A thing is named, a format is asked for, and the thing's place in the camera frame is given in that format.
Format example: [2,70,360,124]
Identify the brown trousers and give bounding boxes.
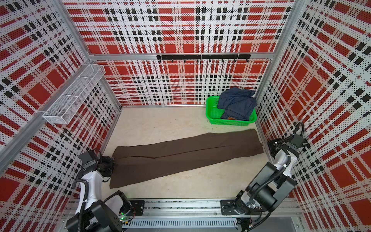
[110,130,263,189]

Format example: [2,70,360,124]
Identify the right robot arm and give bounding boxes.
[230,122,310,215]

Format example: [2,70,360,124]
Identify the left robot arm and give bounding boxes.
[66,150,136,232]

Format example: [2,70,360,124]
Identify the blue denim jeans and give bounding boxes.
[217,88,257,121]

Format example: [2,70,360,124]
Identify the green plastic basket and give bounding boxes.
[206,96,258,126]

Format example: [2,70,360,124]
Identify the white wire mesh shelf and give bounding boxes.
[43,64,105,125]

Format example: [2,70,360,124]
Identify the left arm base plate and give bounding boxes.
[127,200,145,217]

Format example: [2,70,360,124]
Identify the aluminium front rail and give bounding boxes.
[62,198,302,218]

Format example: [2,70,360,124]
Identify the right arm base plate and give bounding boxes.
[220,199,252,216]

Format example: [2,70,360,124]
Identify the black hook rail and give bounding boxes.
[156,54,251,61]

